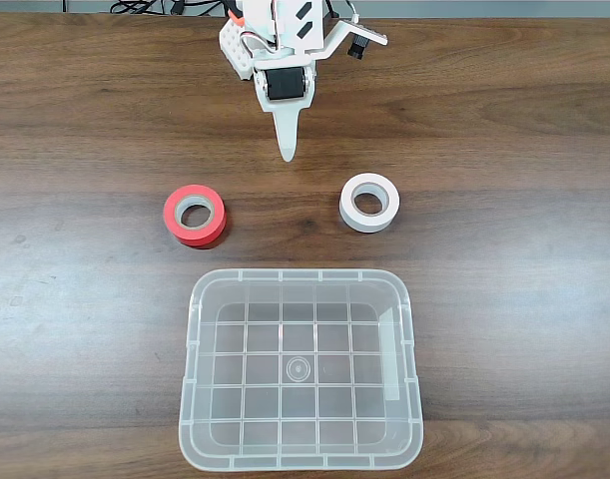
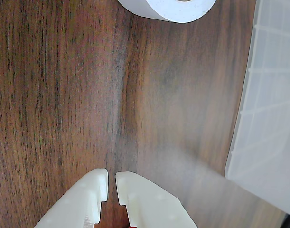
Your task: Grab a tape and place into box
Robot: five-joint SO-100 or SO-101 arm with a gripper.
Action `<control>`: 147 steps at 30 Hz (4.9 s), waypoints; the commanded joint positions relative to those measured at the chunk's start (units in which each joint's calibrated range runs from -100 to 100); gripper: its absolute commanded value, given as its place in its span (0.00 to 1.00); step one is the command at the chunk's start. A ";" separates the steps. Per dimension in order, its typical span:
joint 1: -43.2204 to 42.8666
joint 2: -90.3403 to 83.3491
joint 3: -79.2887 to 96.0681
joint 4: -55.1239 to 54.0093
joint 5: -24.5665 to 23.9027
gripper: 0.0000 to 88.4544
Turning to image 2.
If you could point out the clear plastic storage box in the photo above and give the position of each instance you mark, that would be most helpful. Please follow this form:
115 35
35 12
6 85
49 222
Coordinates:
273 118

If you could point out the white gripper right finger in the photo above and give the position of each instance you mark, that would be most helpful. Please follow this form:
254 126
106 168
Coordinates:
154 209

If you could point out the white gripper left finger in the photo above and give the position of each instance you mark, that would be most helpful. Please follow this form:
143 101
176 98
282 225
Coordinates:
76 204

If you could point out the white tape roll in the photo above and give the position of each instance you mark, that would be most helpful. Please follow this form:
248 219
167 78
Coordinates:
168 12

